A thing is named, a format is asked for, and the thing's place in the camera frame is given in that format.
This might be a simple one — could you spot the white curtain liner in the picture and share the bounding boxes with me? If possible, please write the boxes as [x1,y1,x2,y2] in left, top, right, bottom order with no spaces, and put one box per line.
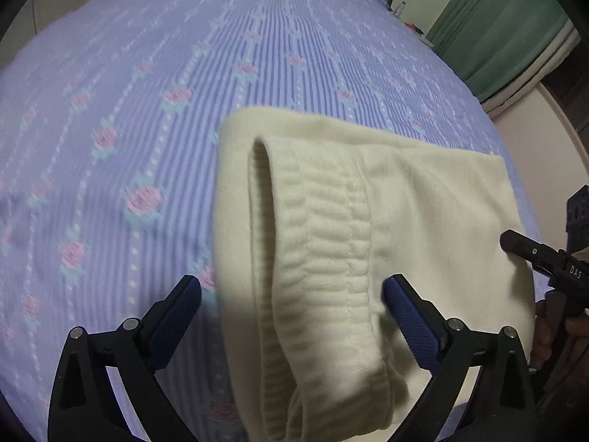
[479,25,584,119]

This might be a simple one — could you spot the person's right hand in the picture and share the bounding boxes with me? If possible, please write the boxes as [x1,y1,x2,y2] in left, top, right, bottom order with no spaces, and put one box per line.
[530,299,558,370]

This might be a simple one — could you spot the purple floral bedspread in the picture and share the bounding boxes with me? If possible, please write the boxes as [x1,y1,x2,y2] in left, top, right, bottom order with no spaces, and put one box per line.
[0,0,544,442]

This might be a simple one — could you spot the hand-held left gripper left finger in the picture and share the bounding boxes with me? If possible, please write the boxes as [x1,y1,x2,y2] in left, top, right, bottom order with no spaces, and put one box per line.
[47,275,203,442]

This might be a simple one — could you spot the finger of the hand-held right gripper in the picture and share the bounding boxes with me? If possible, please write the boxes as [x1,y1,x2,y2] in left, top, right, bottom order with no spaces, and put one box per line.
[500,229,589,289]

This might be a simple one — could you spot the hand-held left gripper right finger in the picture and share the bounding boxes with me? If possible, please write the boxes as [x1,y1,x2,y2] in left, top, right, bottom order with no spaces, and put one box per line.
[382,274,537,442]

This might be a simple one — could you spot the dark wooden furniture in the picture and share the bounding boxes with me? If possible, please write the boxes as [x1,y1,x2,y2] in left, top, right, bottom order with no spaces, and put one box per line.
[540,50,589,157]

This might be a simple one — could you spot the cream knit pants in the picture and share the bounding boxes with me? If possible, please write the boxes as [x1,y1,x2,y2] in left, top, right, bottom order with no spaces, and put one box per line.
[214,107,537,442]

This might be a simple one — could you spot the green curtain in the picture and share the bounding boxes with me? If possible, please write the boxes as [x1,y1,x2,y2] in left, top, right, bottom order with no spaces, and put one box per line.
[426,0,581,102]

